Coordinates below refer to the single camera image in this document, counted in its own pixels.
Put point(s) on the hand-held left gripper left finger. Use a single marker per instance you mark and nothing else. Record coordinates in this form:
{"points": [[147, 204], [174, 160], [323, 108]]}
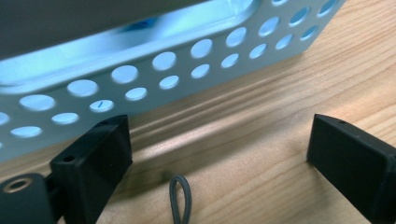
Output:
{"points": [[90, 174]]}

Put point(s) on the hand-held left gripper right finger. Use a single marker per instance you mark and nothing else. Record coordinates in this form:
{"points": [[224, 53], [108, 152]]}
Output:
{"points": [[351, 161]]}

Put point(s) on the white perforated plastic basket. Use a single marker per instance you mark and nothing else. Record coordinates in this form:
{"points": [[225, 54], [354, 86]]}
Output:
{"points": [[149, 71]]}

